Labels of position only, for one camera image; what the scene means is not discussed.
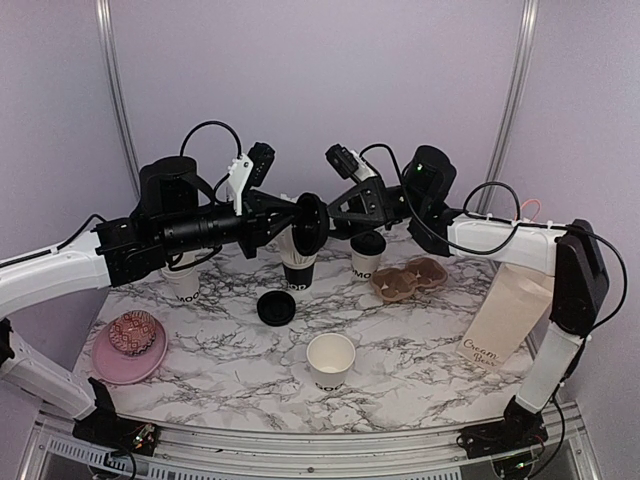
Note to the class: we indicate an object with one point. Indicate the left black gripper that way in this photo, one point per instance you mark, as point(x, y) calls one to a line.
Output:
point(259, 207)

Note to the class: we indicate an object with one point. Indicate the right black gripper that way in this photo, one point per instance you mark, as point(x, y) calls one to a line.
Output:
point(369, 201)

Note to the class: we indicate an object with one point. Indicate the black cup lid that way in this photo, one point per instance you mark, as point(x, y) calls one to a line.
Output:
point(311, 228)
point(370, 243)

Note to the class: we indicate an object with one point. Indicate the white paper coffee cup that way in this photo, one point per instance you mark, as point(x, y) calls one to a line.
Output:
point(364, 266)

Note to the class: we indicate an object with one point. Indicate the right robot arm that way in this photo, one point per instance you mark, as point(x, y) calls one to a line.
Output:
point(568, 252)

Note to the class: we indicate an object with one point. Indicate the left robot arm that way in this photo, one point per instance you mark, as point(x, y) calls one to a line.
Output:
point(177, 213)

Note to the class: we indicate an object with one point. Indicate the bundle of white wrapped straws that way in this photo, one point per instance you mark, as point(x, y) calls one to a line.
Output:
point(290, 255)

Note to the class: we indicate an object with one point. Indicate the black cup holding straws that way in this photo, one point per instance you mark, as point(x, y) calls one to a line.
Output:
point(299, 277)

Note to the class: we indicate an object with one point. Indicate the brown cardboard cup carrier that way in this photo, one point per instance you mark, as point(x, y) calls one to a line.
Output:
point(397, 284)

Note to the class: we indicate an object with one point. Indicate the stack of black lids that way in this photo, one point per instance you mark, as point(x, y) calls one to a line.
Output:
point(276, 308)

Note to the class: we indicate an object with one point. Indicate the stack of white paper cups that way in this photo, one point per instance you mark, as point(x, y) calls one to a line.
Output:
point(184, 284)

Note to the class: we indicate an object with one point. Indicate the kraft paper bag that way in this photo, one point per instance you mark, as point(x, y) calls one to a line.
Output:
point(517, 299)

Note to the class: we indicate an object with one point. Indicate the red patterned bowl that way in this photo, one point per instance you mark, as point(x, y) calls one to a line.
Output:
point(133, 332)

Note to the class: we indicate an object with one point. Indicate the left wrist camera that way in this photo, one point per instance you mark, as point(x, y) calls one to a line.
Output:
point(248, 171)

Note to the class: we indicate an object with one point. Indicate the right aluminium frame post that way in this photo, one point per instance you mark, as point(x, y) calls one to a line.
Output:
point(516, 87)

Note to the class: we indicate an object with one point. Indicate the aluminium frame post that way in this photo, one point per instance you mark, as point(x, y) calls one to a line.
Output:
point(109, 50)
point(516, 87)

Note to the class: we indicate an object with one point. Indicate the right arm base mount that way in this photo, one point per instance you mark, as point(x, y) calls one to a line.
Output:
point(518, 428)

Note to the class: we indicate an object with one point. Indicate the left aluminium frame post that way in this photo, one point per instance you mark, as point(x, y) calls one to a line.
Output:
point(109, 50)

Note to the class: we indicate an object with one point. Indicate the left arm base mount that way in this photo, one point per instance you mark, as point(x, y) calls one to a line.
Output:
point(106, 428)

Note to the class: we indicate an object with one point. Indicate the front aluminium rail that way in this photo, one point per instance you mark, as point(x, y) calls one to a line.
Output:
point(189, 452)

